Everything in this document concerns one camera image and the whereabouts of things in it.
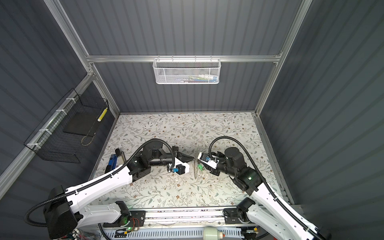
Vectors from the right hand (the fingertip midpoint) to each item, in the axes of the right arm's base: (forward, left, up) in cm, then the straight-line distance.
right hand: (206, 156), depth 72 cm
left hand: (0, +6, +5) cm, 8 cm away
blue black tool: (+8, +57, -19) cm, 60 cm away
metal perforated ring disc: (-5, +5, +5) cm, 9 cm away
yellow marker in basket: (+23, +57, +8) cm, 62 cm away
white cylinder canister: (-30, -1, -13) cm, 32 cm away
